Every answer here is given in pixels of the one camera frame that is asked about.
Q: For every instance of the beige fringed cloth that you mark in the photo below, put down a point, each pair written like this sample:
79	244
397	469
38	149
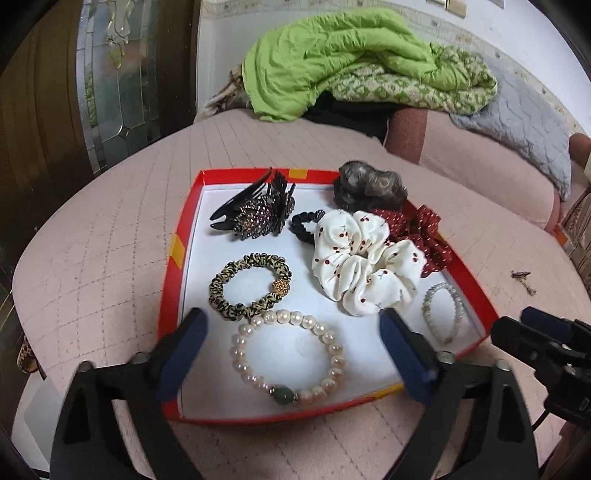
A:
226	97

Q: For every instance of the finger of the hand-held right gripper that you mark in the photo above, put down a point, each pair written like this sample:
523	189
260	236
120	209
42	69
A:
517	337
545	319

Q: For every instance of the beige patterned fabric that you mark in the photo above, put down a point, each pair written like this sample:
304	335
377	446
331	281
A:
579	221

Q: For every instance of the black cloth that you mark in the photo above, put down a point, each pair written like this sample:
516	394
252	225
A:
351	115

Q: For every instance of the leopard print slipper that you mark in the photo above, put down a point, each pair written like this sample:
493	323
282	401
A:
27	357

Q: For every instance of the dark metal hair pin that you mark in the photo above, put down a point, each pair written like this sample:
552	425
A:
524	279

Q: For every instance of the red dotted scrunchie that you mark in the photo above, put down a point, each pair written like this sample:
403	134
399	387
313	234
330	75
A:
429	240

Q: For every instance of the pink bolster pillow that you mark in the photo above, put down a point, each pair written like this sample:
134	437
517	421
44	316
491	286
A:
461	152

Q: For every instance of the black rhinestone hair claw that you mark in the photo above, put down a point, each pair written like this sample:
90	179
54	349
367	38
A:
258	207

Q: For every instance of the green quilt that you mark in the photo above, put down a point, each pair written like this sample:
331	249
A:
323	55

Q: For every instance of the orange tag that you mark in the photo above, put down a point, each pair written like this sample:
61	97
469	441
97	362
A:
562	236

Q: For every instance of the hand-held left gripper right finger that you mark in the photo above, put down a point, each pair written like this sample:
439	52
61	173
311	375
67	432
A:
408	360

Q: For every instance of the brass wall switch plate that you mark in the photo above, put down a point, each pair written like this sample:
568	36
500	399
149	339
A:
455	5

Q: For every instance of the red cardboard box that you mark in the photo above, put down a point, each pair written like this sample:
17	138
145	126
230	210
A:
207	240

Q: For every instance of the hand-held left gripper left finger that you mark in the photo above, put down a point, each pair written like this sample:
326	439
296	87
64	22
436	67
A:
180	360

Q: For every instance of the wooden door with glass panel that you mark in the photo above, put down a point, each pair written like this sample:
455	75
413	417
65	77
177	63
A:
115	92

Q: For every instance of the grey quilted blanket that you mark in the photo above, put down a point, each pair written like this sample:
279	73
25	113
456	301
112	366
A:
526	129

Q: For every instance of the white cherry print scrunchie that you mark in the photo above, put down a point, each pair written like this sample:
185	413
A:
360	267

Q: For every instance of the grey brown scrunchie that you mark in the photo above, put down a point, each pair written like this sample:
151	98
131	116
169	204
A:
364	184

